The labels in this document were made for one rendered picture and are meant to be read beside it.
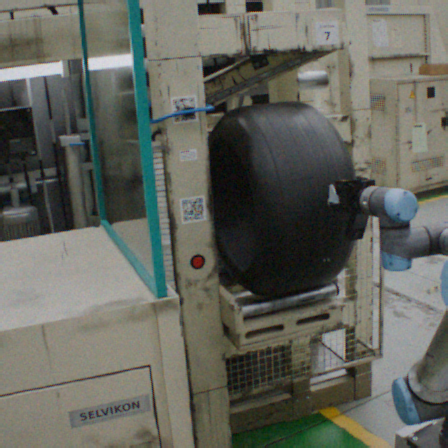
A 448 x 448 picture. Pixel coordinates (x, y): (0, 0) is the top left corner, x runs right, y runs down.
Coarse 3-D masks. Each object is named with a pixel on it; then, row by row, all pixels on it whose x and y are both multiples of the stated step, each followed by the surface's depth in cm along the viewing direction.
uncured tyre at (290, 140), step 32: (224, 128) 195; (256, 128) 182; (288, 128) 182; (320, 128) 184; (224, 160) 225; (256, 160) 178; (288, 160) 176; (320, 160) 179; (224, 192) 229; (256, 192) 179; (288, 192) 175; (320, 192) 177; (224, 224) 228; (256, 224) 182; (288, 224) 176; (320, 224) 179; (224, 256) 213; (256, 256) 186; (288, 256) 180; (320, 256) 184; (256, 288) 196; (288, 288) 192
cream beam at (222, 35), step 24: (216, 24) 203; (240, 24) 206; (264, 24) 209; (288, 24) 212; (312, 24) 215; (216, 48) 205; (240, 48) 208; (264, 48) 211; (288, 48) 214; (312, 48) 217; (336, 48) 220
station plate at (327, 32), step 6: (318, 24) 216; (324, 24) 216; (330, 24) 217; (336, 24) 218; (318, 30) 216; (324, 30) 217; (330, 30) 218; (336, 30) 218; (318, 36) 217; (324, 36) 217; (330, 36) 218; (336, 36) 219; (318, 42) 217; (324, 42) 218; (330, 42) 219; (336, 42) 219
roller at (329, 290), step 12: (312, 288) 201; (324, 288) 202; (336, 288) 203; (264, 300) 196; (276, 300) 196; (288, 300) 197; (300, 300) 199; (312, 300) 201; (252, 312) 194; (264, 312) 196
